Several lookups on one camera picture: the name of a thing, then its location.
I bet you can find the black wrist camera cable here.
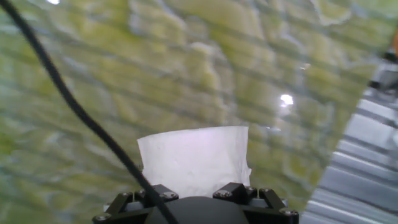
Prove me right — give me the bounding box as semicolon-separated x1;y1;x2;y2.
0;0;180;224

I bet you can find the white toilet paper roll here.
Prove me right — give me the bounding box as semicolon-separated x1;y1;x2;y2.
136;125;252;199

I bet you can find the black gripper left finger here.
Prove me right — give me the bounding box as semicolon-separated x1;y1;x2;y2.
92;184;180;223

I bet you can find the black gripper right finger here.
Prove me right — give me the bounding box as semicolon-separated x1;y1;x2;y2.
213;182;300;224

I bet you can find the green marble pattern mat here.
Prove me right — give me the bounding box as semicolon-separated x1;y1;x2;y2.
0;0;398;224

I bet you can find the black metal bracket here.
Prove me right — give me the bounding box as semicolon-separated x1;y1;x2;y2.
368;51;398;91

